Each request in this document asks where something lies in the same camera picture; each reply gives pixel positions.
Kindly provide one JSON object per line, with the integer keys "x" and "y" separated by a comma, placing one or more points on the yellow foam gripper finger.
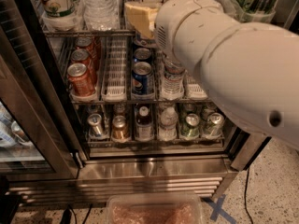
{"x": 142, "y": 16}

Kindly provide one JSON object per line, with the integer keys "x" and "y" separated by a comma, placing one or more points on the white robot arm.
{"x": 250, "y": 70}

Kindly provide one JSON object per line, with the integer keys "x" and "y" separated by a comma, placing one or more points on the rear blue pepsi can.
{"x": 143, "y": 41}

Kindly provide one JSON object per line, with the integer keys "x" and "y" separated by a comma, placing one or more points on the blue pepsi can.
{"x": 142, "y": 55}
{"x": 143, "y": 41}
{"x": 142, "y": 79}

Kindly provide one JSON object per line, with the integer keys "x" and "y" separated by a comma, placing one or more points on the middle blue pepsi can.
{"x": 142, "y": 55}

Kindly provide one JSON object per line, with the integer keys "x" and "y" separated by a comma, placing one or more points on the clear water bottle top shelf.
{"x": 101, "y": 15}

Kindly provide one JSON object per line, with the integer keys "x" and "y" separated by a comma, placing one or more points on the rear red soda can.
{"x": 89, "y": 44}

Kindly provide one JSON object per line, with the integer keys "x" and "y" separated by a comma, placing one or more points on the red soda can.
{"x": 80, "y": 78}
{"x": 89, "y": 44}
{"x": 83, "y": 56}

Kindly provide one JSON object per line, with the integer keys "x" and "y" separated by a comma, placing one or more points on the front blue pepsi can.
{"x": 142, "y": 79}

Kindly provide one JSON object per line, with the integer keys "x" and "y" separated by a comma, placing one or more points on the water bottle middle shelf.
{"x": 172, "y": 81}

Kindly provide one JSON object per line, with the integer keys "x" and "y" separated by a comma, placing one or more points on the middle red soda can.
{"x": 83, "y": 56}

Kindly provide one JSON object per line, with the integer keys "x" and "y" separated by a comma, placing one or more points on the empty white tray middle shelf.
{"x": 114, "y": 80}

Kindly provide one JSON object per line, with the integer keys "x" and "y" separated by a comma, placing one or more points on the front red soda can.
{"x": 80, "y": 78}

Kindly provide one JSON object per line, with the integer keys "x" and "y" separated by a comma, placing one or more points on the water bottle bottom shelf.
{"x": 167, "y": 124}

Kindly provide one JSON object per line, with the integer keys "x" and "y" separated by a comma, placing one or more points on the stainless steel fridge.
{"x": 202, "y": 166}

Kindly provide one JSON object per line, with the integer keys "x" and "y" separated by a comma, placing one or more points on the silver can bottom shelf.
{"x": 96, "y": 123}

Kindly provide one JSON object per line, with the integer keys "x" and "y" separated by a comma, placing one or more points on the gold can bottom shelf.
{"x": 120, "y": 129}

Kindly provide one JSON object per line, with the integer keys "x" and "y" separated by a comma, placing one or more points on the left green can bottom shelf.
{"x": 189, "y": 128}

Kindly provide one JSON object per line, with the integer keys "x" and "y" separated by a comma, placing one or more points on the glass fridge door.
{"x": 34, "y": 91}

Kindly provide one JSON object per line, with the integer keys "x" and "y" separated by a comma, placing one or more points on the empty white tray right middle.
{"x": 193, "y": 90}

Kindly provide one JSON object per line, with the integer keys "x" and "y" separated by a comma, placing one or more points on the dark bottle white cap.
{"x": 144, "y": 124}

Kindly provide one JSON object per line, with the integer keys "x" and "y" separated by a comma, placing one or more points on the clear plastic bin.
{"x": 155, "y": 208}

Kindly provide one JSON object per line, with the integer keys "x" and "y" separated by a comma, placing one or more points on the blue tape cross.
{"x": 218, "y": 211}

